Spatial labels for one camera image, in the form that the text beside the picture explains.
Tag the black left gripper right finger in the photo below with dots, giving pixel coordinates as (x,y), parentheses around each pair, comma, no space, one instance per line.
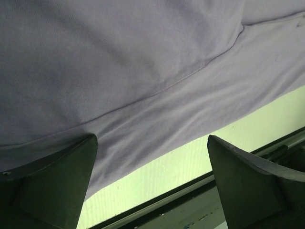
(256,193)

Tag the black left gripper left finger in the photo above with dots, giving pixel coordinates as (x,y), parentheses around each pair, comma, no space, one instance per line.
(48,193)

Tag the lavender t shirt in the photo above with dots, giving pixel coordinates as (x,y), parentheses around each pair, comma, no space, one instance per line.
(144,76)

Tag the left aluminium frame post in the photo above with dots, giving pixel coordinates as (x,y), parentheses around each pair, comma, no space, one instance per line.
(197,204)

